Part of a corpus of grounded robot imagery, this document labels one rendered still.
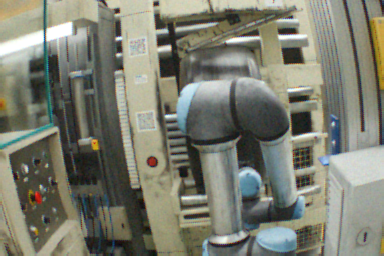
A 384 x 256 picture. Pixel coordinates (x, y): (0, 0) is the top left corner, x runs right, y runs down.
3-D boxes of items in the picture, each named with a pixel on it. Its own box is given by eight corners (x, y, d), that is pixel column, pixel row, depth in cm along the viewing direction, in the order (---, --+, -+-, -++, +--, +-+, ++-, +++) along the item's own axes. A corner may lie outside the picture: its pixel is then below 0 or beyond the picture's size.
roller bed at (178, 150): (153, 179, 229) (143, 117, 226) (156, 173, 243) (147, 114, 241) (194, 175, 228) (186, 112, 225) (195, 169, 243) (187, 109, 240)
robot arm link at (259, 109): (284, 64, 106) (307, 201, 132) (241, 68, 111) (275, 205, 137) (279, 93, 98) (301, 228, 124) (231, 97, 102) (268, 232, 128)
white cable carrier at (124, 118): (131, 188, 191) (114, 71, 186) (133, 185, 196) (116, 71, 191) (142, 187, 190) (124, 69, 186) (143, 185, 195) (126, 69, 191)
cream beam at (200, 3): (160, 20, 208) (157, -8, 207) (165, 24, 233) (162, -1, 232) (288, 10, 205) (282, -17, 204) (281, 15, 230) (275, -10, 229)
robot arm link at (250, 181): (235, 201, 128) (234, 172, 128) (233, 196, 139) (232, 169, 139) (262, 198, 128) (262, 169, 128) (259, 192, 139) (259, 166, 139)
